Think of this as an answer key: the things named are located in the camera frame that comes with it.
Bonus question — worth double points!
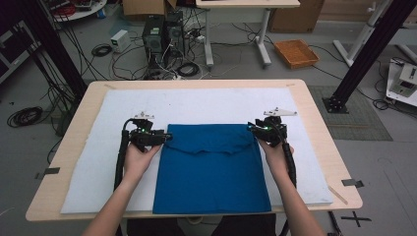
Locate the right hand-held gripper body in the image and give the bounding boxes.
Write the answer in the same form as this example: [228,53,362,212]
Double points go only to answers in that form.
[255,106,299,148]

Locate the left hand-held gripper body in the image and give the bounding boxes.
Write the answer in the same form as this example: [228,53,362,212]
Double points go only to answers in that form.
[128,111,165,153]

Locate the blue t-shirt with white print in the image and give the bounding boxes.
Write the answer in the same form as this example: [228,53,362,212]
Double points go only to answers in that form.
[152,123,272,216]

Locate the person's left hand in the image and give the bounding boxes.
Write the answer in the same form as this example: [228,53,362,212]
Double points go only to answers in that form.
[123,142,162,187]

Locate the person's right hand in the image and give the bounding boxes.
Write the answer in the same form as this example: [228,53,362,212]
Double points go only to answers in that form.
[257,137,295,185]

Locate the white foam mat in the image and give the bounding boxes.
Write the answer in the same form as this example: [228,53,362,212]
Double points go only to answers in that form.
[60,87,334,215]

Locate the light wooden table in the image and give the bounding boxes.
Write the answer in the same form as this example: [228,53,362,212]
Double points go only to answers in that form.
[25,78,364,222]

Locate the orange tray on floor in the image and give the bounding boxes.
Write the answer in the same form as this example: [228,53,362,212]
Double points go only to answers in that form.
[273,38,321,70]

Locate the grey floor mat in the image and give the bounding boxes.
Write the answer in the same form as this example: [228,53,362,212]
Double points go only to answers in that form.
[308,85,393,143]

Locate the person's dark trousers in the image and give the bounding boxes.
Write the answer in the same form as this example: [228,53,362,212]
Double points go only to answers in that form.
[126,213,278,236]

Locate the black tape piece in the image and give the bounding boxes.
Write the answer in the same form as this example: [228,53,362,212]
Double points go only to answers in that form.
[34,166,62,181]
[340,178,365,189]

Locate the black computer tower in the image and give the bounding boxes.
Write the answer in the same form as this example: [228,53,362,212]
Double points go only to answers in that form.
[163,11,187,59]
[142,15,166,69]

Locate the white power supply box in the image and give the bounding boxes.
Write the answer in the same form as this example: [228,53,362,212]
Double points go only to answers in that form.
[110,29,132,54]

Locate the brown cardboard box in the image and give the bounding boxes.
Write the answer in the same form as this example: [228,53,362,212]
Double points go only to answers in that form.
[268,0,326,34]
[122,0,178,18]

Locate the white desk with metal legs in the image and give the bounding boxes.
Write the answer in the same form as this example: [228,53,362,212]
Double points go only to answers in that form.
[195,0,301,69]

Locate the white metal stand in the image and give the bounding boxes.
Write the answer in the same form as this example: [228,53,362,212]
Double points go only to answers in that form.
[332,0,393,68]

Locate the white device on board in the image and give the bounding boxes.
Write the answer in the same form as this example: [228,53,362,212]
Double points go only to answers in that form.
[386,58,417,108]

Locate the round white table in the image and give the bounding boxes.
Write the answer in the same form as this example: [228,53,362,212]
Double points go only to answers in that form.
[42,0,108,24]

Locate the dark equipment rack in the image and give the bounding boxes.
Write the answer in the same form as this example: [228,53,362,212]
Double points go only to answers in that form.
[0,19,42,85]

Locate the left hand-held gripper black cable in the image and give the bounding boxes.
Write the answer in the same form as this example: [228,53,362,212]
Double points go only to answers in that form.
[113,118,136,192]

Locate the hand-held gripper black cable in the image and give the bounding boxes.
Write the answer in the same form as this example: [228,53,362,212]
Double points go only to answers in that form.
[277,125,298,190]
[113,118,136,192]

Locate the right hand-held gripper black cable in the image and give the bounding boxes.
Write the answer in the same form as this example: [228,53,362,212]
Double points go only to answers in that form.
[277,125,298,190]

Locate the coiled black cable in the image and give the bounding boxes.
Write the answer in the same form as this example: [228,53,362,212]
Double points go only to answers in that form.
[6,105,44,129]
[176,61,202,79]
[90,43,114,58]

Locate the black metal frame post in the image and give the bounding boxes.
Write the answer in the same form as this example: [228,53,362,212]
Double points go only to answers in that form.
[16,0,89,99]
[322,0,417,115]

